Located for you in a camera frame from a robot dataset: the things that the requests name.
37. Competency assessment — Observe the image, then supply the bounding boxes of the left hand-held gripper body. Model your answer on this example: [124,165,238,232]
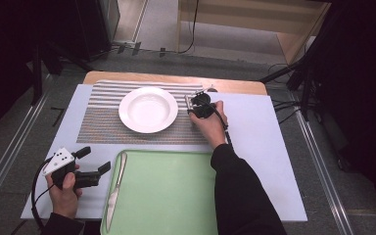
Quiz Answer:
[42,147,101,190]

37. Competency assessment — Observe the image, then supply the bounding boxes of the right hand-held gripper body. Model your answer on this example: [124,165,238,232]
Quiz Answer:
[189,91,216,119]

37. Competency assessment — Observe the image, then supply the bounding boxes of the silver table knife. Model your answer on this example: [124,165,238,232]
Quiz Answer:
[106,151,128,231]

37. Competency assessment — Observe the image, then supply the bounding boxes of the white deep plate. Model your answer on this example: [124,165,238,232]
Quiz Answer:
[117,86,179,134]

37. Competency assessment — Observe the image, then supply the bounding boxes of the light green tray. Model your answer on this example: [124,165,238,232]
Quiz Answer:
[100,149,219,235]

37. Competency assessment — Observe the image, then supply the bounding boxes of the person's right hand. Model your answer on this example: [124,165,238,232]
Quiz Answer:
[189,100,228,151]

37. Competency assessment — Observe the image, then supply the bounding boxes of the person's left hand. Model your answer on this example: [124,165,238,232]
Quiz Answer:
[45,172,83,218]

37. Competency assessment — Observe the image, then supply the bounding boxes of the striped grey placemat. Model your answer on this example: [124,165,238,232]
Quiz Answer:
[76,80,210,146]

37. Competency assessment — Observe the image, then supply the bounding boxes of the wooden table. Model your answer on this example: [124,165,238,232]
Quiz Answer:
[82,70,268,96]

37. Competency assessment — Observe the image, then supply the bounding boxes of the white table cloth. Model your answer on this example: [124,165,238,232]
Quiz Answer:
[20,83,308,223]

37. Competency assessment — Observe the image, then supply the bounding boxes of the black metal stand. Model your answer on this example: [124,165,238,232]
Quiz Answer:
[28,42,96,106]

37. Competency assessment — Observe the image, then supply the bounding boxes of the black tripod stand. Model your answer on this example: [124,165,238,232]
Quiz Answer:
[258,6,332,121]

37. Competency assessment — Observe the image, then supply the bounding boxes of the wooden shelf unit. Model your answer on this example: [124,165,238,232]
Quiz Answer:
[175,0,332,65]

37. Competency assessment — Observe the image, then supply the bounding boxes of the black cabinet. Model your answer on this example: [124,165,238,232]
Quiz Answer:
[74,0,121,62]

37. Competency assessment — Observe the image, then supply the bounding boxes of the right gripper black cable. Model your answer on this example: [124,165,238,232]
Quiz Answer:
[212,103,234,149]

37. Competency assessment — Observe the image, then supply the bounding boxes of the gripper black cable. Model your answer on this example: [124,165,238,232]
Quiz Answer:
[212,103,234,149]
[30,156,55,231]

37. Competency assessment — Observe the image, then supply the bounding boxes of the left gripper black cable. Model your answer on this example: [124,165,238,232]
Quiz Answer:
[30,156,55,231]

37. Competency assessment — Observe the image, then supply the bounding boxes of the metal floor rail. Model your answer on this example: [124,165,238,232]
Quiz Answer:
[290,92,355,235]
[0,92,52,218]

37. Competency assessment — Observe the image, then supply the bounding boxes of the black floor cables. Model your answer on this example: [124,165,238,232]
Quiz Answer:
[267,63,305,125]

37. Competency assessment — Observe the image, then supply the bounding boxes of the black hanging cable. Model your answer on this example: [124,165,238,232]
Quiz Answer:
[177,0,200,55]

